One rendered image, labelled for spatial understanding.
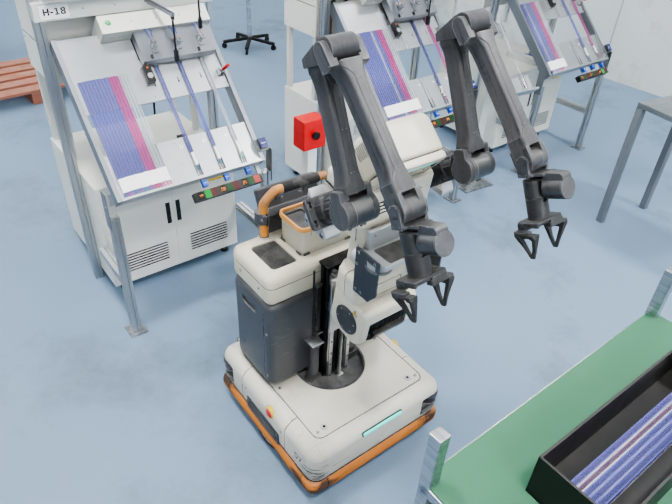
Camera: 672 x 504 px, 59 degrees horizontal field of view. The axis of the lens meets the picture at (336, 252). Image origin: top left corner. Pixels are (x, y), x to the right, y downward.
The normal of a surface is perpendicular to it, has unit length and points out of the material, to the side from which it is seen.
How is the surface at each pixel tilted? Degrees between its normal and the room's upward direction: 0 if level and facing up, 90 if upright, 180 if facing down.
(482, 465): 0
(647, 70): 90
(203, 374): 0
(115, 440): 0
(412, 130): 42
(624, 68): 90
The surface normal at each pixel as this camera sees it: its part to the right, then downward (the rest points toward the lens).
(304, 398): 0.04, -0.80
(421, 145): 0.44, -0.26
